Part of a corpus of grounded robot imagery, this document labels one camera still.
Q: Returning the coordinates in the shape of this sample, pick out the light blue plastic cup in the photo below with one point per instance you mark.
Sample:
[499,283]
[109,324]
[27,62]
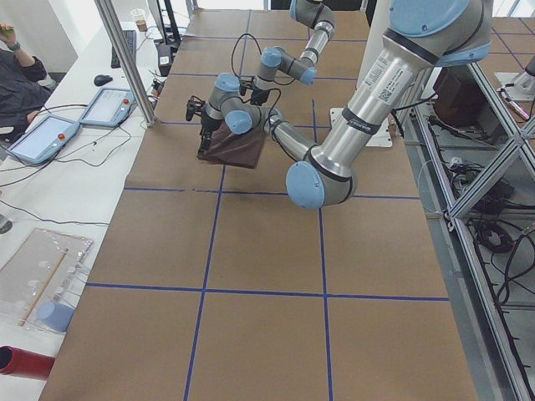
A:
[56,316]

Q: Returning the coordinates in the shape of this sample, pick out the red cylinder tube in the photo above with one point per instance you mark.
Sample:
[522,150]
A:
[22,363]

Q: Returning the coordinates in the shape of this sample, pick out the near blue teach pendant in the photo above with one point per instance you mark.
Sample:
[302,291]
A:
[43,141]

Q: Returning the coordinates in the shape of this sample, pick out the paper coffee cup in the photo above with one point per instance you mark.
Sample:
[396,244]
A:
[139,17]

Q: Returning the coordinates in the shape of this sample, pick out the aluminium frame post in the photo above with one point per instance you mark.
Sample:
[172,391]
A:
[114,30]

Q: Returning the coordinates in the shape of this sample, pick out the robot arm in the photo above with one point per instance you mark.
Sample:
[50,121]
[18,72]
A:
[318,17]
[421,35]

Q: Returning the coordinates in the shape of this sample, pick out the blue teach pendant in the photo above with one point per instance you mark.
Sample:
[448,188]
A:
[43,141]
[109,108]

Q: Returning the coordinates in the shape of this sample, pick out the far blue teach pendant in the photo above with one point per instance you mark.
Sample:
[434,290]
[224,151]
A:
[109,108]

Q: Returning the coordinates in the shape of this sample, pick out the black power adapter box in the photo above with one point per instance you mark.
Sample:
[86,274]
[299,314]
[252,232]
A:
[165,58]

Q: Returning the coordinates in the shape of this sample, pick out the wooden dowel stick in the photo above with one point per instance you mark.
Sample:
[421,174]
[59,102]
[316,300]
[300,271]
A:
[43,287]

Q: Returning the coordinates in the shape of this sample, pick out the clear acrylic rack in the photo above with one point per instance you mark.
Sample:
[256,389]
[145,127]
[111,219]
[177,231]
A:
[23,274]

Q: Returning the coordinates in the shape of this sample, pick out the seated person in black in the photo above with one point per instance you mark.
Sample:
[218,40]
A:
[22,96]

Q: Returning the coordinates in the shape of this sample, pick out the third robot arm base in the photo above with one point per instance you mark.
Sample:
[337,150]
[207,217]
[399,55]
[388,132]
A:
[517,87]

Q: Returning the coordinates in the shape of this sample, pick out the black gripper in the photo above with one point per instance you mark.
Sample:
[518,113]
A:
[206,124]
[258,96]

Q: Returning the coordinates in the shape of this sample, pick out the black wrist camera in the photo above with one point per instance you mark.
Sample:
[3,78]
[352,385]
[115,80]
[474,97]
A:
[245,85]
[194,107]

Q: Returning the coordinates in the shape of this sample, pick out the dark brown t-shirt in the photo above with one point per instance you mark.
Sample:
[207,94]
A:
[236,150]

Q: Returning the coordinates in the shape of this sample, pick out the black computer mouse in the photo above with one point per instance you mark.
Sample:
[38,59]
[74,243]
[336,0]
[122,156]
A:
[102,79]

